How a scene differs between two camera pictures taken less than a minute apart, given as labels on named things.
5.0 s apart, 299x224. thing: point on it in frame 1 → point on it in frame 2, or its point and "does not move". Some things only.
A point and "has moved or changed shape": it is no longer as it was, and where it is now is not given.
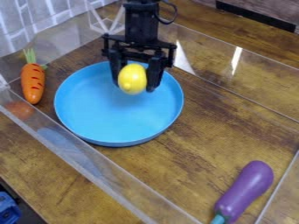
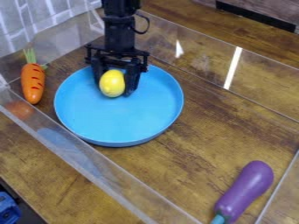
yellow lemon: [132, 79] has moved or changed shape
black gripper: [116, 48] → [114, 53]
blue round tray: [106, 116] does not move
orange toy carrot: [32, 78] does not move
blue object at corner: [11, 211] does not move
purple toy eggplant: [254, 182] does not move
